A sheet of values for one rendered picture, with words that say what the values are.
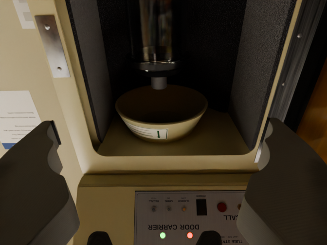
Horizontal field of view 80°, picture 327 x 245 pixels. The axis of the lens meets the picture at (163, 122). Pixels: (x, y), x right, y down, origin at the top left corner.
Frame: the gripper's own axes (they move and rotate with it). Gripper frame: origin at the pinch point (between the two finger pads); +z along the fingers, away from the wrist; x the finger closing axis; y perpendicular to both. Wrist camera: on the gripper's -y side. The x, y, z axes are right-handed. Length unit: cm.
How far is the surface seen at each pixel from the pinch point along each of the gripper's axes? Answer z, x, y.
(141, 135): 17.2, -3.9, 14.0
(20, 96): 57, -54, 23
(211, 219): 7.3, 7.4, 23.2
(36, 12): 13.7, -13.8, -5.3
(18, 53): 57, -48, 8
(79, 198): 9.7, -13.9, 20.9
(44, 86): 57, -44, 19
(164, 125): 14.9, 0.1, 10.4
